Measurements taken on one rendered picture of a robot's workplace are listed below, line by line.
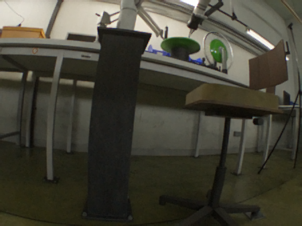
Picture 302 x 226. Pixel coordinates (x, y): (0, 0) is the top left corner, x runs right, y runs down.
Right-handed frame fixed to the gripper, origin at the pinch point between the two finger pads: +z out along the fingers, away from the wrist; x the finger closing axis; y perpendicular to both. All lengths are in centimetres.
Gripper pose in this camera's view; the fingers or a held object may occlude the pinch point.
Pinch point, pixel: (189, 37)
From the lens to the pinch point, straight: 119.7
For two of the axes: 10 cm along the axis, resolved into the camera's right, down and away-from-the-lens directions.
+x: -9.6, -1.0, -2.5
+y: -0.7, -8.1, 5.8
